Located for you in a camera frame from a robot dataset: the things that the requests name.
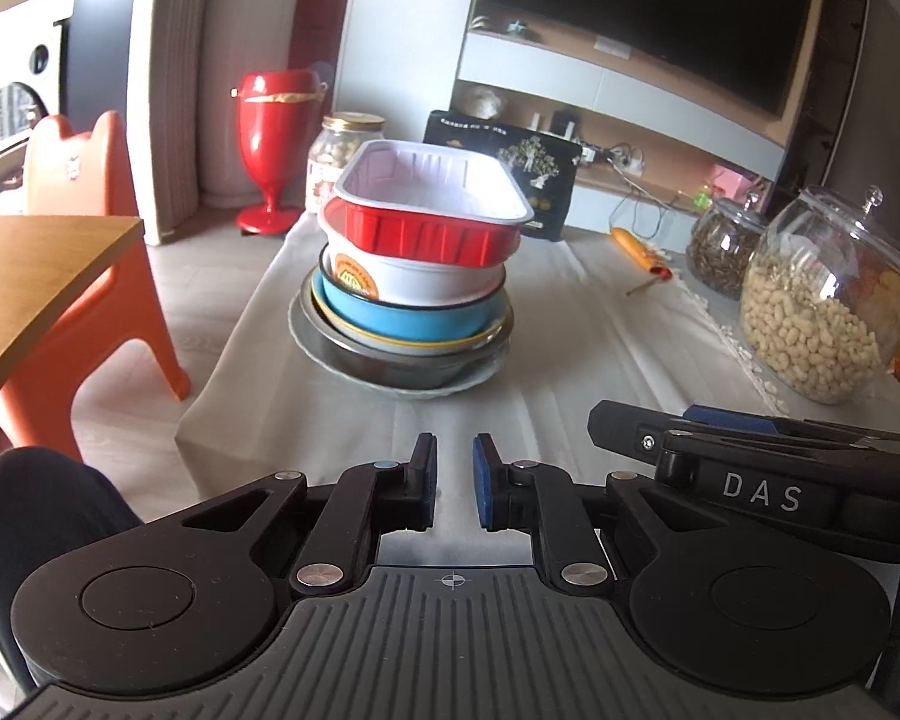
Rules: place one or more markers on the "blue enamel bowl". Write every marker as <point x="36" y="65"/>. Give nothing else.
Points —
<point x="412" y="322"/>

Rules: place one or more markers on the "black snack bag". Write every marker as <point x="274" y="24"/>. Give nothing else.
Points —
<point x="540" y="165"/>

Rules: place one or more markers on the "person's dark trouser leg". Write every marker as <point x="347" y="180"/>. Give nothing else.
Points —
<point x="37" y="510"/>

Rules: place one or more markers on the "black television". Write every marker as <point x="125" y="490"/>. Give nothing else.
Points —
<point x="645" y="7"/>

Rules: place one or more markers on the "white floor air conditioner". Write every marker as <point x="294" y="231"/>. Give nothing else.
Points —
<point x="176" y="90"/>

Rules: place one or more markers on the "small peanut jar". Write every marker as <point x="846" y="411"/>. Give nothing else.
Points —
<point x="330" y="157"/>

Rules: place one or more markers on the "glass sunflower seed jar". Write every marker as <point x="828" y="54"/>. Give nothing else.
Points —
<point x="724" y="255"/>

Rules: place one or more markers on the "large glass peanut jar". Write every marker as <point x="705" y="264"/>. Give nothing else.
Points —
<point x="817" y="315"/>

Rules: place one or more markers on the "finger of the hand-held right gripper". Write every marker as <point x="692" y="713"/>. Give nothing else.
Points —
<point x="727" y="415"/>
<point x="622" y="424"/>

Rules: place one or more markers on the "crumpled plastic bag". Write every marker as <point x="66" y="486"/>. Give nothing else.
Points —
<point x="480" y="101"/>

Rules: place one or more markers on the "wooden table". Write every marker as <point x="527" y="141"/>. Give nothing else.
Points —
<point x="30" y="277"/>

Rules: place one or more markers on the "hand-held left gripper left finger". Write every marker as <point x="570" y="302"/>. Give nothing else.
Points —
<point x="424" y="484"/>

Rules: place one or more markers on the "stainless steel bowl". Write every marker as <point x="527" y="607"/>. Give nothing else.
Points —
<point x="405" y="371"/>

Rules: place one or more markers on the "white shelf cabinet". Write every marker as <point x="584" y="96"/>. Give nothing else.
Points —
<point x="645" y="101"/>

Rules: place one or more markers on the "grey fringed tablecloth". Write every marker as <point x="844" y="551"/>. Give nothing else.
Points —
<point x="585" y="345"/>

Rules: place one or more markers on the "orange plastic chair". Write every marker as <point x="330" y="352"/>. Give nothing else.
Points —
<point x="97" y="187"/>

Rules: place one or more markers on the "white tall cabinet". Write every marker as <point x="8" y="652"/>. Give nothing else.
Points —
<point x="405" y="22"/>

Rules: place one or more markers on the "red goblet-shaped bin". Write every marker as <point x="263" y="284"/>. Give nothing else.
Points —
<point x="277" y="127"/>

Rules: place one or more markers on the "red foil tray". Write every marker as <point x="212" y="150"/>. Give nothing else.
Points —
<point x="427" y="187"/>

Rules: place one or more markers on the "white washing machine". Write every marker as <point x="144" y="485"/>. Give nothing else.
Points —
<point x="22" y="90"/>

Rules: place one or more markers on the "pink box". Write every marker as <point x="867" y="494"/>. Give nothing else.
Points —
<point x="731" y="181"/>

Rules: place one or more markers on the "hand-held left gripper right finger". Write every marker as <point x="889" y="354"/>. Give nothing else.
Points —
<point x="484" y="484"/>

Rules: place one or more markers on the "white plastic bowl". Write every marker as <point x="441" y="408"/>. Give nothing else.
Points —
<point x="420" y="277"/>

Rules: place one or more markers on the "red drawer cabinet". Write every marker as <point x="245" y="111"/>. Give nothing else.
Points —
<point x="326" y="7"/>

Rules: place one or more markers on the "orange snack pack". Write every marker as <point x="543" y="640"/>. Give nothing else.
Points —
<point x="637" y="251"/>

